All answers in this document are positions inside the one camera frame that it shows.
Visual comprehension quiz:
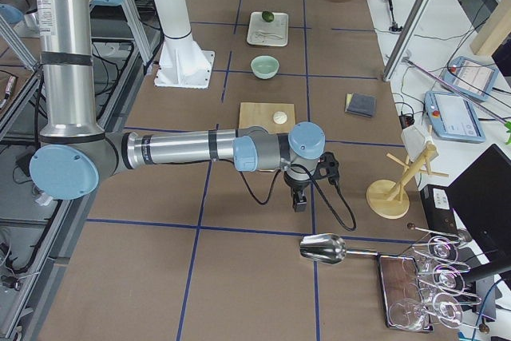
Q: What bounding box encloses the green avocado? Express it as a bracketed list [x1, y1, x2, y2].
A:
[261, 10, 275, 22]

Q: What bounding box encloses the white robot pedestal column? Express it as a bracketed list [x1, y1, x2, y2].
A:
[154, 0, 215, 89]

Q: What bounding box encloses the grey folded cloth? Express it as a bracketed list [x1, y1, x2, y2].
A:
[345, 93, 376, 117]

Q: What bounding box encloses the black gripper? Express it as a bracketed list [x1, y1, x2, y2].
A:
[284, 165, 311, 212]

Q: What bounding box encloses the far teach pendant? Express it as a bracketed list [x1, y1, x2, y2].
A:
[442, 56, 498, 101]

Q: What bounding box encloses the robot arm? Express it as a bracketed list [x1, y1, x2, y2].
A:
[29, 0, 327, 211]

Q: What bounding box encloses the metal scoop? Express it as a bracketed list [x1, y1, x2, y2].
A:
[299, 233, 378, 264]

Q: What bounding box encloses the light green bowl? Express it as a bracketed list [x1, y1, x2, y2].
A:
[251, 55, 279, 80]

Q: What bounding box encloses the wooden mug tree stand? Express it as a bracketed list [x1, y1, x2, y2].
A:
[366, 141, 449, 220]

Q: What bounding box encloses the wooden cutting board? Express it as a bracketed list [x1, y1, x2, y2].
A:
[239, 102, 296, 133]

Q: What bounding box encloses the white ceramic soup spoon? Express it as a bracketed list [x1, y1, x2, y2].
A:
[254, 30, 283, 40]

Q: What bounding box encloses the wine glass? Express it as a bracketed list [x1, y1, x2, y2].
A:
[418, 264, 465, 303]
[412, 236, 467, 272]
[387, 293, 463, 331]

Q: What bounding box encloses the black monitor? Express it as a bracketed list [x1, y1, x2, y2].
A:
[447, 145, 510, 283]

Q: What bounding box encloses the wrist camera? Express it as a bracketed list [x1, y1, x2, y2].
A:
[313, 152, 340, 187]

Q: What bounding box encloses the white steamed bun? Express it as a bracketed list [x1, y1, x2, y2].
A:
[272, 111, 288, 125]

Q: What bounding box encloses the near teach pendant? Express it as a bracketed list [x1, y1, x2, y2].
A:
[424, 91, 485, 143]

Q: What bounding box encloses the teach pendant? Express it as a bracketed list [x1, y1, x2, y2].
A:
[424, 91, 485, 143]
[442, 56, 498, 101]

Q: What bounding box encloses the black glass rack tray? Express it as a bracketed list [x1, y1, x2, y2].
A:
[377, 254, 422, 330]

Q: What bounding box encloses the aluminium frame post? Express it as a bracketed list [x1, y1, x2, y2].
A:
[382, 0, 430, 81]

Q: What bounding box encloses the white bear serving tray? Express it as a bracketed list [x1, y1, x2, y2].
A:
[246, 11, 289, 47]

